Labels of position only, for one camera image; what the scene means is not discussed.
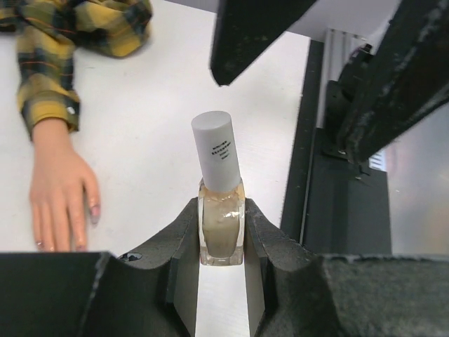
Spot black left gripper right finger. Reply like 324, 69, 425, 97
244, 199, 448, 336

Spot yellow plaid shirt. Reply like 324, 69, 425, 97
1, 1, 153, 131

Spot mannequin hand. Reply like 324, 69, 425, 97
29, 119, 101, 252

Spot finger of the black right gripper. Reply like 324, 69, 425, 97
209, 0, 316, 86
337, 0, 448, 164

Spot right white cable duct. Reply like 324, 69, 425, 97
368, 150, 387, 172

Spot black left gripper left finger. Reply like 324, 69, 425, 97
1, 199, 199, 336

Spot white nail polish cap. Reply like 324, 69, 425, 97
191, 111, 241, 192

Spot nail polish bottle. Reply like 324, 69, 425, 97
198, 182, 246, 267

